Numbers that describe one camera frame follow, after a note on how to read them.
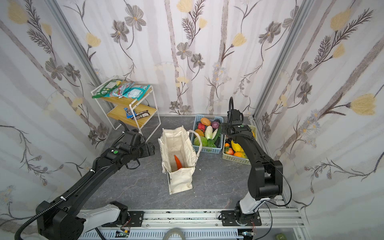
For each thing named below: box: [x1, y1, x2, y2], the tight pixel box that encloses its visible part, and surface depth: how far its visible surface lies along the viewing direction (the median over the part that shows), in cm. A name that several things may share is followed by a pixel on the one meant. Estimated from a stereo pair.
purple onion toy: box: [211, 121, 220, 129], surface depth 106 cm
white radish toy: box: [205, 125, 213, 140], surface depth 105 cm
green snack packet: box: [92, 79, 123, 99], surface depth 85 cm
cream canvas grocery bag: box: [158, 126, 203, 195], surface depth 82 cm
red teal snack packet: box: [110, 81, 135, 98], surface depth 83 cm
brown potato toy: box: [200, 117, 211, 126], surface depth 109 cm
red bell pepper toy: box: [198, 122, 206, 132], surface depth 109 cm
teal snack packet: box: [122, 84, 151, 101], surface depth 83 cm
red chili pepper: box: [174, 154, 183, 170], surface depth 94 cm
